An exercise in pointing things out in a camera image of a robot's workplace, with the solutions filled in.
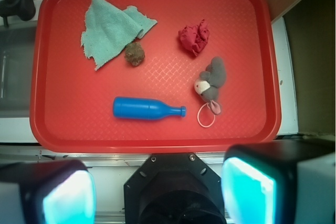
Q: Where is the brown rock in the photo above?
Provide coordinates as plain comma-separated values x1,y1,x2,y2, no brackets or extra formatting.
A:
124,42,145,67

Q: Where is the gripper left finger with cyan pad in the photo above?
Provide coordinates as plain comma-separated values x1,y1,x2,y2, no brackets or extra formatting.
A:
1,160,96,223

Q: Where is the crumpled red paper ball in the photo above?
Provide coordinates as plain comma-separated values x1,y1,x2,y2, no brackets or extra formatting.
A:
178,19,210,57

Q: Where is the red plastic tray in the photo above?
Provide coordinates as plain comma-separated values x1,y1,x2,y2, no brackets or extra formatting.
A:
29,0,281,153

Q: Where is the blue plastic bottle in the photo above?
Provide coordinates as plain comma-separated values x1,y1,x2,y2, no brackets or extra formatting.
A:
112,97,186,120

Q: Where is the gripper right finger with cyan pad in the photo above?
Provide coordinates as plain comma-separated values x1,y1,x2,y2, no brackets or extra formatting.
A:
221,140,335,223

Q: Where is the metal sink basin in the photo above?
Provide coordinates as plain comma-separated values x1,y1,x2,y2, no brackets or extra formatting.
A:
1,26,36,118

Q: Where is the teal microfiber cloth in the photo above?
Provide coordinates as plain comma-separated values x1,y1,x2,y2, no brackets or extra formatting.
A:
80,0,158,70

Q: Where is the grey plush mouse toy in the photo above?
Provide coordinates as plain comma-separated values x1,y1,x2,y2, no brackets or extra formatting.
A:
194,56,227,128

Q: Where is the black faucet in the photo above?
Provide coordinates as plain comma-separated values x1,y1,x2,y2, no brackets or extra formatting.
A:
1,0,36,28

